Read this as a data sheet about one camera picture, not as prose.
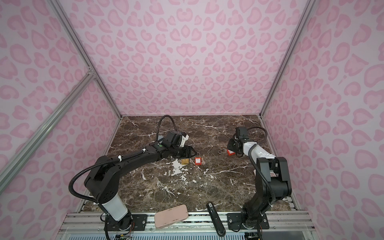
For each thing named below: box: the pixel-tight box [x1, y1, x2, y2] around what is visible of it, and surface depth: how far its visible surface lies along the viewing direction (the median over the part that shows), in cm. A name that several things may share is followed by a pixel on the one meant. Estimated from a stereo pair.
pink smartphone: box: [154, 204, 189, 229], surface depth 75 cm
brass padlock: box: [181, 158, 190, 165], surface depth 95 cm
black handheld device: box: [206, 201, 226, 237], surface depth 73 cm
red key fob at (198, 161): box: [194, 157, 202, 166], surface depth 95 cm
